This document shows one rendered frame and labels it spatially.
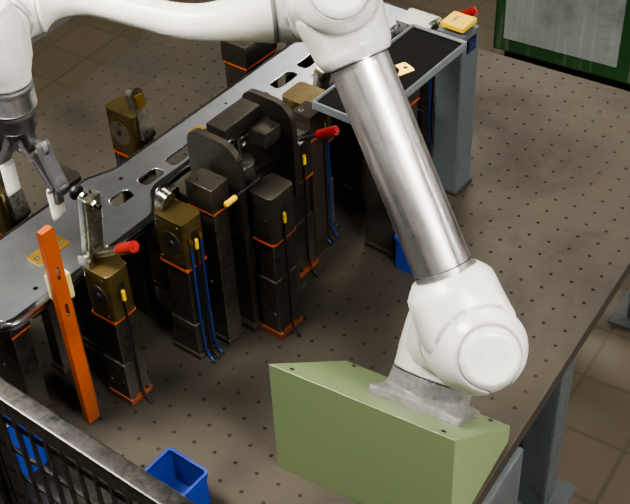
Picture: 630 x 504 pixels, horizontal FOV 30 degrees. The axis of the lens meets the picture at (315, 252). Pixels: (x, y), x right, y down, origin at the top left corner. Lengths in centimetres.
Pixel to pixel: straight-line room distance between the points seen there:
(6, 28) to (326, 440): 90
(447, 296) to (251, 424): 64
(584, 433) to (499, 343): 145
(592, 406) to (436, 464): 138
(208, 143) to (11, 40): 45
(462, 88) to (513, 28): 186
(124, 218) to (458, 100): 83
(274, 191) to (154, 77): 116
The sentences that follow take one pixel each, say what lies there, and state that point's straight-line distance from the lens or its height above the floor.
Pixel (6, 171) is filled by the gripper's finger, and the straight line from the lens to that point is 226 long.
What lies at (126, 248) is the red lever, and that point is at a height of 114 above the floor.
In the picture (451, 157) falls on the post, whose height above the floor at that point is 81.
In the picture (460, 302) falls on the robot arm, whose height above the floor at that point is 119.
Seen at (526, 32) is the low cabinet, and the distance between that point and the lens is 451.
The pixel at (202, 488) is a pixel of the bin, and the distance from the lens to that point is 218.
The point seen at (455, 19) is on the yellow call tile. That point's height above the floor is 116.
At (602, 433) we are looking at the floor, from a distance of 328.
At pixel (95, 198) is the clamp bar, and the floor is 121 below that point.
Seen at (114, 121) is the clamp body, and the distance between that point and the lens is 263.
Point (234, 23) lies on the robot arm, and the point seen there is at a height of 147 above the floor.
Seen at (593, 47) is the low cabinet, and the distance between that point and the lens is 443.
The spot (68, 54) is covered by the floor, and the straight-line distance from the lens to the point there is 490.
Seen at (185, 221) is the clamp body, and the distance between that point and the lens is 223.
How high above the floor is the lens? 248
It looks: 41 degrees down
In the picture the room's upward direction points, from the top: 3 degrees counter-clockwise
